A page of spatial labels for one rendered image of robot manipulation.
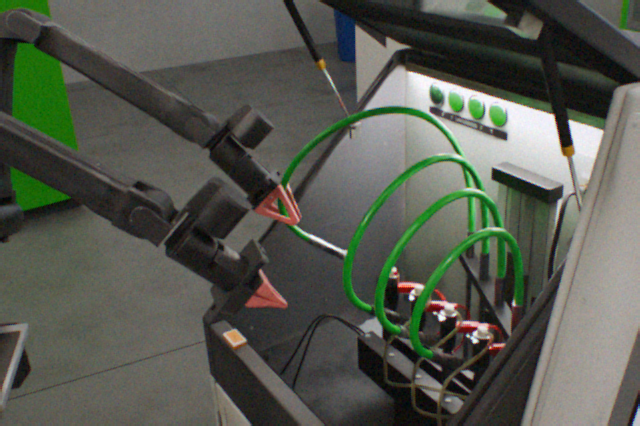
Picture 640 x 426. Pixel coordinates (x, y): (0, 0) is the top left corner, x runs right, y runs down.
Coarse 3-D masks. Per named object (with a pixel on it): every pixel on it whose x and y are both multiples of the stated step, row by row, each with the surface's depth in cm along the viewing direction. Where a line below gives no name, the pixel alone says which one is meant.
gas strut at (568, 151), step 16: (544, 32) 87; (544, 48) 88; (544, 64) 90; (560, 80) 92; (560, 96) 93; (560, 112) 95; (560, 128) 96; (560, 144) 99; (576, 176) 103; (576, 192) 105
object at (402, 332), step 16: (464, 192) 114; (480, 192) 116; (432, 208) 112; (496, 208) 120; (416, 224) 111; (496, 224) 122; (400, 240) 111; (496, 240) 124; (384, 272) 111; (496, 272) 128; (384, 288) 112; (496, 288) 128; (496, 304) 129; (384, 320) 114; (400, 336) 118; (432, 336) 123
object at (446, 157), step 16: (432, 160) 119; (448, 160) 121; (464, 160) 123; (400, 176) 117; (384, 192) 116; (368, 224) 116; (352, 240) 116; (352, 256) 117; (480, 256) 136; (480, 272) 137; (352, 304) 121; (400, 320) 128
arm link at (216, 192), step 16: (208, 192) 96; (224, 192) 96; (144, 208) 95; (176, 208) 103; (192, 208) 97; (208, 208) 96; (224, 208) 96; (240, 208) 96; (144, 224) 95; (160, 224) 95; (208, 224) 96; (224, 224) 97; (160, 240) 96
